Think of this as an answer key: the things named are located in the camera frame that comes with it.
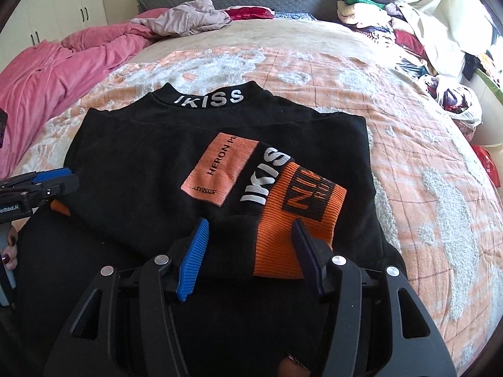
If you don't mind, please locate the red cloth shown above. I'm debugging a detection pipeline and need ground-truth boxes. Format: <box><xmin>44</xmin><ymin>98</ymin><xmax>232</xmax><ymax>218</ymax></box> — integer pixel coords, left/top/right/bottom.
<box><xmin>226</xmin><ymin>6</ymin><xmax>274</xmax><ymax>21</ymax></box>

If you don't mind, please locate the person's left hand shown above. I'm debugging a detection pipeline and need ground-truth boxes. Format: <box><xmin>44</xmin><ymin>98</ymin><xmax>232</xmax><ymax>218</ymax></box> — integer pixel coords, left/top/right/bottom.
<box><xmin>0</xmin><ymin>224</ymin><xmax>20</xmax><ymax>271</ymax></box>

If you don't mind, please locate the pile of clothes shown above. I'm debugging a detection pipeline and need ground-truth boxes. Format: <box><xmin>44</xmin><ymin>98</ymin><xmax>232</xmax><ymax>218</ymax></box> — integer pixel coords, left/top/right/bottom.
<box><xmin>336</xmin><ymin>0</ymin><xmax>433</xmax><ymax>75</ymax></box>

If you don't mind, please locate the white curtain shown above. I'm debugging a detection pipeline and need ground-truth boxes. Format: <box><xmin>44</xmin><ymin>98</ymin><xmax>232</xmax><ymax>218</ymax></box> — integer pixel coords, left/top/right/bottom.
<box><xmin>393</xmin><ymin>0</ymin><xmax>503</xmax><ymax>87</ymax></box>

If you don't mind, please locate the blue patterned pillow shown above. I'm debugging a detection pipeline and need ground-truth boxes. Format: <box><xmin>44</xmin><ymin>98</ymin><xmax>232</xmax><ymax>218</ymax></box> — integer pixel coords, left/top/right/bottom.
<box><xmin>273</xmin><ymin>11</ymin><xmax>315</xmax><ymax>21</ymax></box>

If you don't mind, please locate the orange plaid blanket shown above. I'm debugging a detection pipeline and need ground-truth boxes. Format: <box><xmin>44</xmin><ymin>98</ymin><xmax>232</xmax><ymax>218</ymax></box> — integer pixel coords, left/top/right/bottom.
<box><xmin>12</xmin><ymin>21</ymin><xmax>503</xmax><ymax>370</ymax></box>

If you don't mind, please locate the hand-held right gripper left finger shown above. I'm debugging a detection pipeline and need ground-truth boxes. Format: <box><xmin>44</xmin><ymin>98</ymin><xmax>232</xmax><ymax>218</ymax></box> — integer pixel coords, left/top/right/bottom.
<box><xmin>53</xmin><ymin>217</ymin><xmax>211</xmax><ymax>377</ymax></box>

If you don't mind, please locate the white wardrobe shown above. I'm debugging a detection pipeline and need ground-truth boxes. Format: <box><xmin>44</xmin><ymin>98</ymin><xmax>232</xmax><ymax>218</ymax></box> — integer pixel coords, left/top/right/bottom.
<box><xmin>0</xmin><ymin>0</ymin><xmax>108</xmax><ymax>73</ymax></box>

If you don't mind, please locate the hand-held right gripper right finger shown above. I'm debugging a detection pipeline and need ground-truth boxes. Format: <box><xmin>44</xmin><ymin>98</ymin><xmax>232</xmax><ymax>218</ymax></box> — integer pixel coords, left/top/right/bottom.
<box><xmin>291</xmin><ymin>218</ymin><xmax>457</xmax><ymax>377</ymax></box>

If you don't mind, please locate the red plastic bag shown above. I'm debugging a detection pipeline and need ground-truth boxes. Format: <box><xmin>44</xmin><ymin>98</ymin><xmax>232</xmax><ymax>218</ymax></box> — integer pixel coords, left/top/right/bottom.
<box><xmin>472</xmin><ymin>145</ymin><xmax>501</xmax><ymax>189</ymax></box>

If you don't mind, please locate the crumpled mauve garment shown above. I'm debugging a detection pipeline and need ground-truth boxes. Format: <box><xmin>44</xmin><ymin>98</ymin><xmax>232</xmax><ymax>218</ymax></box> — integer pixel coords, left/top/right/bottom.
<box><xmin>153</xmin><ymin>2</ymin><xmax>232</xmax><ymax>36</ymax></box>

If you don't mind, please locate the small heap of clothes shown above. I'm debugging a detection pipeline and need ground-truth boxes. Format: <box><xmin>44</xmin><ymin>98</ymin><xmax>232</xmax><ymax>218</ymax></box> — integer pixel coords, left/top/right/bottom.
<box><xmin>464</xmin><ymin>47</ymin><xmax>496</xmax><ymax>81</ymax></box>

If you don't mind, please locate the person's right hand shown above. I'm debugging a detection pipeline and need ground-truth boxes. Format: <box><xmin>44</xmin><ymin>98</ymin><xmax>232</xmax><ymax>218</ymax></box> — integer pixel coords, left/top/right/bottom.
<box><xmin>275</xmin><ymin>353</ymin><xmax>315</xmax><ymax>377</ymax></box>

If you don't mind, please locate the black sweater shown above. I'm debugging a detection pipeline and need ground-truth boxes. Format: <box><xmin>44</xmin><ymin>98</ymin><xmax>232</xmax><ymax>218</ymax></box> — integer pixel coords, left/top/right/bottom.
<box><xmin>16</xmin><ymin>80</ymin><xmax>407</xmax><ymax>377</ymax></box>

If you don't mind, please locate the green sill cushion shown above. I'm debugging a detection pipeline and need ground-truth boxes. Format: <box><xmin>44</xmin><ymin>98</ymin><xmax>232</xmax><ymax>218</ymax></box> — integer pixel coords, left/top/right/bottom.
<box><xmin>473</xmin><ymin>67</ymin><xmax>503</xmax><ymax>107</ymax></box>

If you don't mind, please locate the pink duvet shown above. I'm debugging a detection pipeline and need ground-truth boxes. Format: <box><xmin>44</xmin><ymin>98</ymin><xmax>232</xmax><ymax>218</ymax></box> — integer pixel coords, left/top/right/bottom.
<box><xmin>0</xmin><ymin>8</ymin><xmax>162</xmax><ymax>179</ymax></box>

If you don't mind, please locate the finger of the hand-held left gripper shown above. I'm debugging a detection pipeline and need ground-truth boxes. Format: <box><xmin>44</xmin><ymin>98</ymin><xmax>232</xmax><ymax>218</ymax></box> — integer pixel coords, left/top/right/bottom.
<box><xmin>35</xmin><ymin>175</ymin><xmax>80</xmax><ymax>207</ymax></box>
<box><xmin>0</xmin><ymin>167</ymin><xmax>74</xmax><ymax>193</ymax></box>

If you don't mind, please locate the white bag of clothes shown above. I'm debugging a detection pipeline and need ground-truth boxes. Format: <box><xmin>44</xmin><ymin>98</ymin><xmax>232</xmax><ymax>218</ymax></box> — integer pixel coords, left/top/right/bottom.
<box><xmin>418</xmin><ymin>73</ymin><xmax>484</xmax><ymax>126</ymax></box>

